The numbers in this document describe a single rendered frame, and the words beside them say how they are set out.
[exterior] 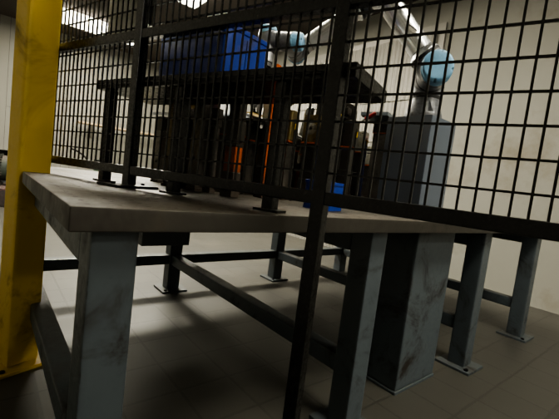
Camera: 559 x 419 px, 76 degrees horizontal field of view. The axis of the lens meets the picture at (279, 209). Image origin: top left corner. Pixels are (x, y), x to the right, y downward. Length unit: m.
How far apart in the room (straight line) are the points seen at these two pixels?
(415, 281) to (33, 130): 1.47
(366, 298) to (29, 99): 1.27
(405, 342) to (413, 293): 0.20
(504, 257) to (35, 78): 3.49
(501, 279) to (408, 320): 2.27
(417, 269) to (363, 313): 0.39
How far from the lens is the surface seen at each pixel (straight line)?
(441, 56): 1.54
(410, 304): 1.52
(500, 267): 3.73
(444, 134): 1.64
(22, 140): 1.48
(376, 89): 0.90
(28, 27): 1.53
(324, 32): 1.74
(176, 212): 0.67
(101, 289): 0.70
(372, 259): 1.15
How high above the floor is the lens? 0.78
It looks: 5 degrees down
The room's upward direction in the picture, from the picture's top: 7 degrees clockwise
